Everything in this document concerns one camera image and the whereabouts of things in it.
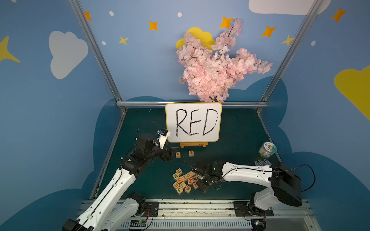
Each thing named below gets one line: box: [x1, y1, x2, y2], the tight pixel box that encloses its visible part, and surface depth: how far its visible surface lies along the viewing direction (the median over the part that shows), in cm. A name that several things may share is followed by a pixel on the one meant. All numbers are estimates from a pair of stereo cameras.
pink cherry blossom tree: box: [175, 18, 274, 103], surface depth 71 cm
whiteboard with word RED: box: [165, 102, 223, 143], surface depth 92 cm
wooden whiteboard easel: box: [179, 141, 209, 149], surface depth 97 cm
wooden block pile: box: [172, 167, 200, 195], surface depth 83 cm
